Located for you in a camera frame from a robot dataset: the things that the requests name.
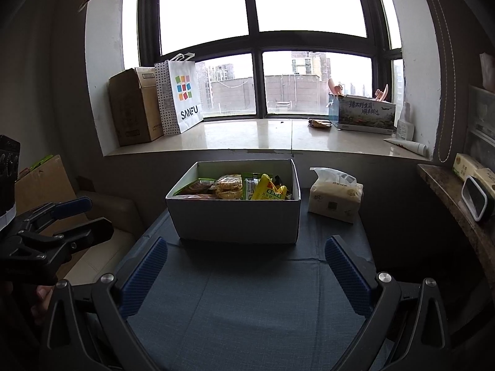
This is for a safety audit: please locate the printed landscape tissue box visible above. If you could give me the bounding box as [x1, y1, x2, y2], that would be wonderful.
[333, 93, 397, 134]

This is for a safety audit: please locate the open brown cardboard box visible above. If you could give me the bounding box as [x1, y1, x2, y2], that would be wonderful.
[15, 154, 79, 227]

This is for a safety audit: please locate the clear plastic drawer cabinet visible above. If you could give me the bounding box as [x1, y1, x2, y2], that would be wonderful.
[463, 84, 495, 165]

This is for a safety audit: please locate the clear cookie packet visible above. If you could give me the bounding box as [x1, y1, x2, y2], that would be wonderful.
[213, 175, 243, 200]

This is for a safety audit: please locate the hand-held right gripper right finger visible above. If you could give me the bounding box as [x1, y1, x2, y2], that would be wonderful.
[324, 235, 454, 371]

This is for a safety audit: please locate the green snack packet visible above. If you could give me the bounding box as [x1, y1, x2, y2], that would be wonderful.
[242, 173, 264, 201]

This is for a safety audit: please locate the light cardboard box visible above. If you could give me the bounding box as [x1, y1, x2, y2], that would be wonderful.
[135, 66, 158, 89]

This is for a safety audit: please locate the yellow green-label snack packet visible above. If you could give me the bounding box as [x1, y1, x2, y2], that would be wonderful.
[253, 173, 290, 201]

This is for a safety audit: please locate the white polka-dot shopping bag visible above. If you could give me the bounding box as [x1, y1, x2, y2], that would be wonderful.
[154, 53, 204, 137]

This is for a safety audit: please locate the beige carton box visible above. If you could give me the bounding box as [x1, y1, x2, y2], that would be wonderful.
[452, 153, 495, 192]

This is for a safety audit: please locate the white framed black device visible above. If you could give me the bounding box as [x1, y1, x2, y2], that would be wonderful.
[460, 175, 495, 222]

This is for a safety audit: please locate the white cardboard box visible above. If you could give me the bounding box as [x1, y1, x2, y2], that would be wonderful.
[165, 158, 302, 245]

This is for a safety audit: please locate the person's left hand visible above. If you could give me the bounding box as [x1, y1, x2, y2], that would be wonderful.
[30, 284, 55, 326]

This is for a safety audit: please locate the brown snack packet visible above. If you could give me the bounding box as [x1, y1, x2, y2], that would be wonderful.
[176, 178, 218, 198]

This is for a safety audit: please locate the white plastic bottle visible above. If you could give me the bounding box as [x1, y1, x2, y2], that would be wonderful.
[395, 102, 415, 142]

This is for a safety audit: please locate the soft tissue pack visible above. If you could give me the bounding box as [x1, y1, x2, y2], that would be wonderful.
[308, 167, 364, 225]

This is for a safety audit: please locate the blue tablecloth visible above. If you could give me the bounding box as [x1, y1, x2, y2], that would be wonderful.
[83, 187, 391, 371]

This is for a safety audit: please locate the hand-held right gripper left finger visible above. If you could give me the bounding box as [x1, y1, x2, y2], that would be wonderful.
[39, 236, 169, 371]

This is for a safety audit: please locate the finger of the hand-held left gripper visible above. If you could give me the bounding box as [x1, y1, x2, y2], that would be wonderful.
[21, 196, 93, 233]
[15, 217, 115, 258]

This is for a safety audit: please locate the white tube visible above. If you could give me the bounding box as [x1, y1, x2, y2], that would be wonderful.
[383, 137, 428, 155]

